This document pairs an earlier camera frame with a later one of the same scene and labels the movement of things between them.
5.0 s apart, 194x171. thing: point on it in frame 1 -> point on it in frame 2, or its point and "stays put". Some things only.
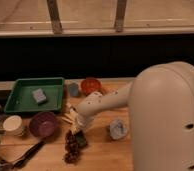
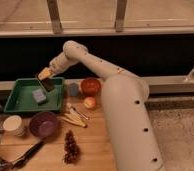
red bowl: (91, 85) stays put
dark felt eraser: (80, 138) -> (48, 83)
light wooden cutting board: (10, 153) stays put
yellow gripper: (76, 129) -> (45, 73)
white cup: (13, 125) stays put
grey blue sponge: (39, 96) stays put
